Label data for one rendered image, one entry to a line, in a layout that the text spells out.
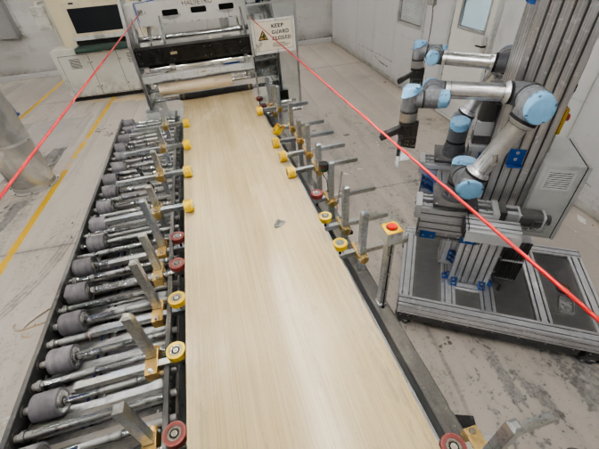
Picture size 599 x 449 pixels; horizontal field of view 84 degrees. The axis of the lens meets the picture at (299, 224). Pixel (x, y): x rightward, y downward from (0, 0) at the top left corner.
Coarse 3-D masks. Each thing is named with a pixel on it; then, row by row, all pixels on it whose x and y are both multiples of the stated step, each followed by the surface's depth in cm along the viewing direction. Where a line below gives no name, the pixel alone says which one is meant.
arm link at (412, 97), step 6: (408, 84) 140; (414, 84) 140; (408, 90) 137; (414, 90) 137; (420, 90) 138; (402, 96) 141; (408, 96) 139; (414, 96) 138; (420, 96) 138; (402, 102) 142; (408, 102) 140; (414, 102) 140; (420, 102) 139; (402, 108) 143; (408, 108) 142; (414, 108) 142; (420, 108) 143; (408, 114) 143
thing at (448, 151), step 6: (444, 144) 216; (450, 144) 211; (456, 144) 209; (462, 144) 209; (444, 150) 215; (450, 150) 212; (456, 150) 210; (462, 150) 212; (444, 156) 216; (450, 156) 213; (456, 156) 212
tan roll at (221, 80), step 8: (184, 80) 366; (192, 80) 366; (200, 80) 367; (208, 80) 368; (216, 80) 370; (224, 80) 372; (232, 80) 374; (160, 88) 360; (168, 88) 362; (176, 88) 363; (184, 88) 365; (192, 88) 368; (200, 88) 371; (208, 88) 374
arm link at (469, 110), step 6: (504, 48) 185; (510, 48) 180; (492, 72) 192; (486, 78) 195; (492, 78) 193; (498, 78) 192; (468, 102) 207; (474, 102) 204; (462, 108) 211; (468, 108) 208; (474, 108) 206; (456, 114) 214; (462, 114) 210; (468, 114) 208; (474, 114) 209
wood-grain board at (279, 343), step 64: (192, 128) 314; (256, 128) 304; (192, 192) 228; (256, 192) 223; (192, 256) 180; (256, 256) 177; (320, 256) 173; (192, 320) 148; (256, 320) 146; (320, 320) 144; (192, 384) 126; (256, 384) 124; (320, 384) 123; (384, 384) 121; (192, 448) 109; (256, 448) 108; (320, 448) 107; (384, 448) 106
